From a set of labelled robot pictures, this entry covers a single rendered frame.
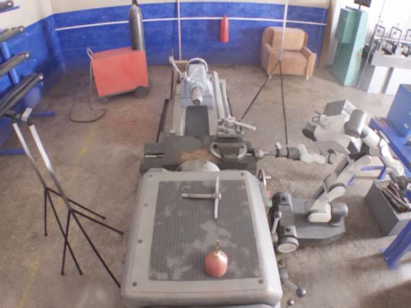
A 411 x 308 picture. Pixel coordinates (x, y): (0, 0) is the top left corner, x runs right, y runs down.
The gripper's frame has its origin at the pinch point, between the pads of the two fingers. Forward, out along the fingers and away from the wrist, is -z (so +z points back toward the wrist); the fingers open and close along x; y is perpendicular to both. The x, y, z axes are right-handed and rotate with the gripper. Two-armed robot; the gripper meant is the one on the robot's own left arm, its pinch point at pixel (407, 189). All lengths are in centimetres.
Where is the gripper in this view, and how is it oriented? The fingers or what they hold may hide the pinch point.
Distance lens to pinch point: 230.2
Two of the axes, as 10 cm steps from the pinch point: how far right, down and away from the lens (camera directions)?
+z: -7.3, -6.4, -2.5
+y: 3.1, 0.2, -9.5
